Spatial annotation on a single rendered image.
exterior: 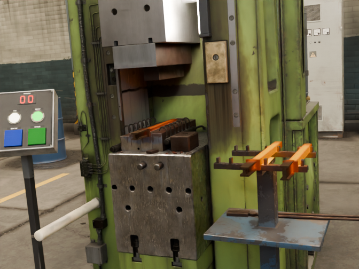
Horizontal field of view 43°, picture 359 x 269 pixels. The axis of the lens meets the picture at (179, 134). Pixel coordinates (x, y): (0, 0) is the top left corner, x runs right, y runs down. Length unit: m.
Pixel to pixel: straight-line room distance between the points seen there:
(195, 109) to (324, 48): 4.81
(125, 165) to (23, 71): 8.24
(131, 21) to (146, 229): 0.88
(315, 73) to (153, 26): 5.29
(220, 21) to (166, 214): 0.83
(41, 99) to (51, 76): 7.55
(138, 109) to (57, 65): 7.31
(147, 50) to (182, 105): 0.56
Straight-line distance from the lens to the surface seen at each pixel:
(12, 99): 2.14
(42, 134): 2.02
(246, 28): 1.90
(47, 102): 2.08
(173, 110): 2.38
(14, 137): 2.05
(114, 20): 1.96
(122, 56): 1.94
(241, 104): 1.91
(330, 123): 7.06
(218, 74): 1.90
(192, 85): 2.33
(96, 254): 2.35
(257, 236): 1.60
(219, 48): 1.90
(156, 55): 1.87
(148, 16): 1.89
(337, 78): 6.99
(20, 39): 10.08
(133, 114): 2.23
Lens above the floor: 1.29
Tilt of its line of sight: 9 degrees down
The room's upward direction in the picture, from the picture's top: 4 degrees counter-clockwise
